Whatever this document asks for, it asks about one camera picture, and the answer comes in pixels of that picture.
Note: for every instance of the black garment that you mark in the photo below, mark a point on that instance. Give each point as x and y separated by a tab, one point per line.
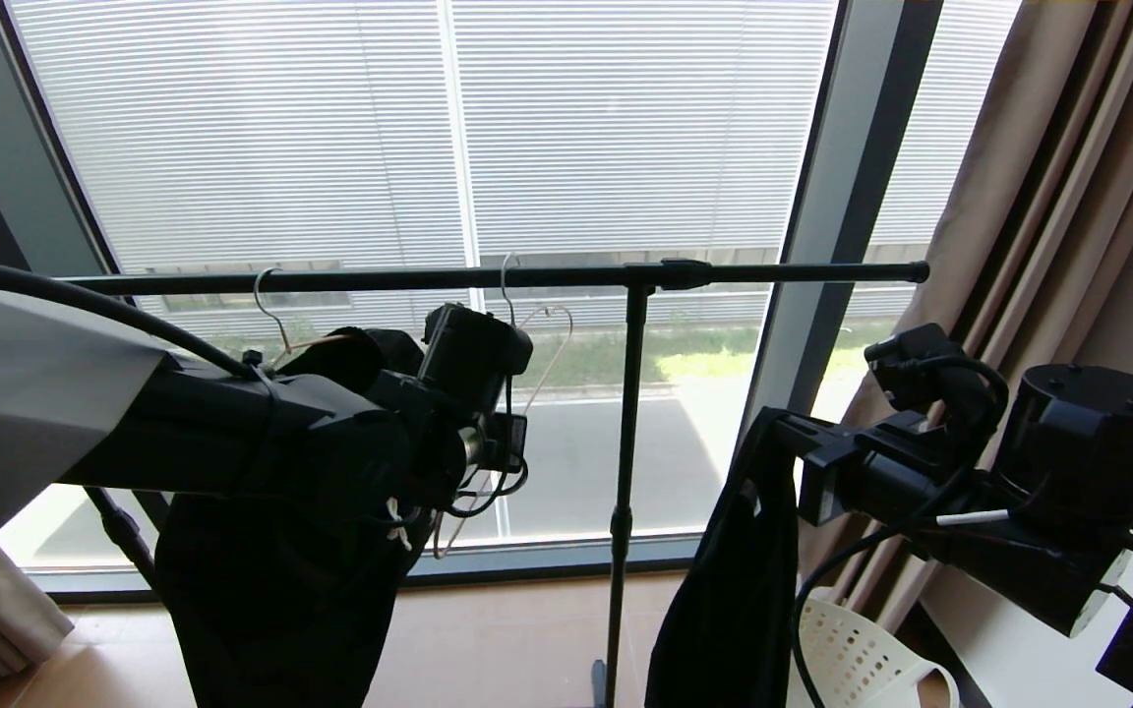
271	610
734	590

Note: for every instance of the black clothes rack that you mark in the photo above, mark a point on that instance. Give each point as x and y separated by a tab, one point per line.
527	276

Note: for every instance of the white laundry basket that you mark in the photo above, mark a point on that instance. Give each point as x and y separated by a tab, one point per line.
852	649

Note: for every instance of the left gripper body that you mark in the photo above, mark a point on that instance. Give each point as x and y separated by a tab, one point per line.
503	442

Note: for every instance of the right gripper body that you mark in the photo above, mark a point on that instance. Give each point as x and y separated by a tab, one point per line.
881	482

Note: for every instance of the window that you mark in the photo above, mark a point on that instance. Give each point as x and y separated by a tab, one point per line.
626	118

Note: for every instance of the pink clothes hanger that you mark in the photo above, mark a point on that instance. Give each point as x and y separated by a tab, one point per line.
555	359
271	313

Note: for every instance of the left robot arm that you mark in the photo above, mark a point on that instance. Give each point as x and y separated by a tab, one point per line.
35	413

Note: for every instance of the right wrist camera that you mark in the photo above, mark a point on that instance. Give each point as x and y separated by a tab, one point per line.
930	369

